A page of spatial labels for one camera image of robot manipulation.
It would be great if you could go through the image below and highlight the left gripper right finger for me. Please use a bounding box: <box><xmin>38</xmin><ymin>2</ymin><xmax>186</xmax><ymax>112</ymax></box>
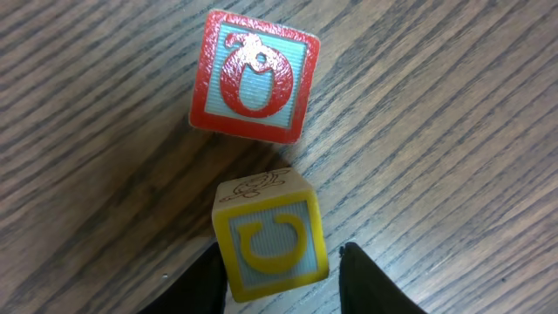
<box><xmin>339</xmin><ymin>242</ymin><xmax>425</xmax><ymax>314</ymax></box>

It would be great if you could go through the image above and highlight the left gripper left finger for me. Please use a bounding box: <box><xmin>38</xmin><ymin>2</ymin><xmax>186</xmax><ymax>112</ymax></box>
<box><xmin>139</xmin><ymin>242</ymin><xmax>228</xmax><ymax>314</ymax></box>

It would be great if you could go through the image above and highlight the yellow letter U block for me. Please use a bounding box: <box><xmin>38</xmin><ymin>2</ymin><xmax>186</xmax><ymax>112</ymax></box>
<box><xmin>212</xmin><ymin>167</ymin><xmax>330</xmax><ymax>303</ymax></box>

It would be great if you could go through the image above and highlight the red letter block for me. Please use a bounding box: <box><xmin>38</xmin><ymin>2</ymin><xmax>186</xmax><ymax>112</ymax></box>
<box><xmin>189</xmin><ymin>10</ymin><xmax>320</xmax><ymax>144</ymax></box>

